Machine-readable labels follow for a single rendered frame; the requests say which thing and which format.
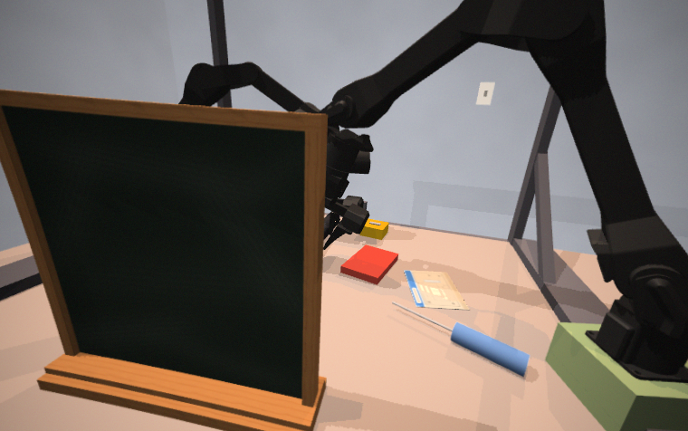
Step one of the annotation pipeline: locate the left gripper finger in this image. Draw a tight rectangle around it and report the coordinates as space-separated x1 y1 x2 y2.
323 221 353 250

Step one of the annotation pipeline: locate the red flat box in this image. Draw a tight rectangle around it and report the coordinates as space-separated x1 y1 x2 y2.
340 245 398 285

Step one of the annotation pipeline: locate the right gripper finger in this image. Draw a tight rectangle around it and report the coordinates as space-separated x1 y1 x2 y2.
329 211 339 235

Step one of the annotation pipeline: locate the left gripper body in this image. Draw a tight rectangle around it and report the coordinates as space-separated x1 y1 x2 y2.
325 165 369 235

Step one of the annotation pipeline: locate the blue screwdriver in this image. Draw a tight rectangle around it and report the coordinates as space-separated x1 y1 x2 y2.
406 308 530 377

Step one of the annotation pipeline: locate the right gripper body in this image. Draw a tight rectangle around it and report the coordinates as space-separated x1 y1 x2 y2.
336 196 364 208

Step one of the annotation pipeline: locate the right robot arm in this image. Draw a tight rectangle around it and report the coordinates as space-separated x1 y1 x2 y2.
178 62 371 174

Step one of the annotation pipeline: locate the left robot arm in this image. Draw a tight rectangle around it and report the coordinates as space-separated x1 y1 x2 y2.
295 0 688 383

